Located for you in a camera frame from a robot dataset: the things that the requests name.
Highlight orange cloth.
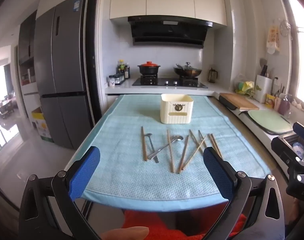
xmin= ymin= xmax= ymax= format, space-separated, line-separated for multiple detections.
xmin=123 ymin=209 xmax=245 ymax=240

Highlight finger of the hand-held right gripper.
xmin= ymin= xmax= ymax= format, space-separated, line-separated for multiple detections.
xmin=293 ymin=122 xmax=304 ymax=143
xmin=271 ymin=137 xmax=304 ymax=170

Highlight metal spoon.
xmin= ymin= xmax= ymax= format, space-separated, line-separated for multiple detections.
xmin=145 ymin=133 xmax=159 ymax=164
xmin=147 ymin=135 xmax=184 ymax=160

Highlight black door frame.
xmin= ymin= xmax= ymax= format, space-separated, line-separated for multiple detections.
xmin=88 ymin=0 xmax=104 ymax=120

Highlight purple cup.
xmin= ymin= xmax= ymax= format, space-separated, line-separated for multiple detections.
xmin=278 ymin=96 xmax=291 ymax=115

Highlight grey refrigerator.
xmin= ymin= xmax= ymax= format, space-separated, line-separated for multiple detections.
xmin=33 ymin=0 xmax=90 ymax=150

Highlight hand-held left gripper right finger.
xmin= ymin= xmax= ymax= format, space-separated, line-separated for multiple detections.
xmin=203 ymin=146 xmax=286 ymax=240

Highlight glass french press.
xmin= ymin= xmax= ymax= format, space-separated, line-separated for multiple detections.
xmin=208 ymin=67 xmax=218 ymax=83

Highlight black range hood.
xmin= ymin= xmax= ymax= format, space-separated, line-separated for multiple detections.
xmin=128 ymin=16 xmax=213 ymax=48

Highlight white knife block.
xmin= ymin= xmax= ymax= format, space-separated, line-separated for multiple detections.
xmin=255 ymin=74 xmax=272 ymax=103

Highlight dark metal wok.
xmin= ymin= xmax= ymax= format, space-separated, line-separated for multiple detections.
xmin=173 ymin=65 xmax=203 ymax=78

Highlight dining furniture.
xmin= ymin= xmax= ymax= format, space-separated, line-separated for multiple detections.
xmin=0 ymin=100 xmax=18 ymax=120

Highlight hanging round trivet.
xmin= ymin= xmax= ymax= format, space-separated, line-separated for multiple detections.
xmin=279 ymin=19 xmax=291 ymax=40

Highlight hanging printed oven mitt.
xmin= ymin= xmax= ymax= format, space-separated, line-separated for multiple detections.
xmin=266 ymin=25 xmax=281 ymax=54

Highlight cream plastic basket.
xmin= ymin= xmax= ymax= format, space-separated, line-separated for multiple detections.
xmin=160 ymin=94 xmax=194 ymax=125

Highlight light blue towel mat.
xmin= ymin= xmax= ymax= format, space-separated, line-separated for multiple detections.
xmin=64 ymin=94 xmax=271 ymax=202

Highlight black clay pot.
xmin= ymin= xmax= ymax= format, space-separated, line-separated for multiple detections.
xmin=138 ymin=64 xmax=161 ymax=76

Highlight yellow cardboard box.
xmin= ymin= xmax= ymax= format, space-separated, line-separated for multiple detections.
xmin=32 ymin=107 xmax=54 ymax=143

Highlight black glass gas stove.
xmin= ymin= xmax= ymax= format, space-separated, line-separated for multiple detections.
xmin=132 ymin=75 xmax=208 ymax=88

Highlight wooden cutting board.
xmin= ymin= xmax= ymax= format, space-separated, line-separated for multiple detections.
xmin=219 ymin=92 xmax=259 ymax=110

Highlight wall shelf cabinet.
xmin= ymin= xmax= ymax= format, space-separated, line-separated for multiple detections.
xmin=17 ymin=10 xmax=39 ymax=95

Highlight black tray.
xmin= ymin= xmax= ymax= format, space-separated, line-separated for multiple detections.
xmin=219 ymin=94 xmax=238 ymax=110

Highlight glass wok lid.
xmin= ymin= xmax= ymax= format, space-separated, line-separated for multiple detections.
xmin=176 ymin=62 xmax=198 ymax=71

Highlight person's left hand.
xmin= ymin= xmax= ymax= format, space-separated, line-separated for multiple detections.
xmin=100 ymin=226 xmax=150 ymax=240

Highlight yellow and green sponges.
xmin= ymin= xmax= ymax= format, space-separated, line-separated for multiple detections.
xmin=235 ymin=80 xmax=256 ymax=97

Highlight blue patterned bowl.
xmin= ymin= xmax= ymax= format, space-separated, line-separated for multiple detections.
xmin=293 ymin=142 xmax=304 ymax=159

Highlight bunch of wooden chopsticks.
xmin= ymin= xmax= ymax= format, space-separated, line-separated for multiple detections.
xmin=141 ymin=126 xmax=223 ymax=174

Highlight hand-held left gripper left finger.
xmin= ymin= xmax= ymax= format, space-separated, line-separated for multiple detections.
xmin=19 ymin=146 xmax=102 ymax=240

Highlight light green cutting mat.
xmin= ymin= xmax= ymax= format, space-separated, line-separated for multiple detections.
xmin=248 ymin=110 xmax=293 ymax=135

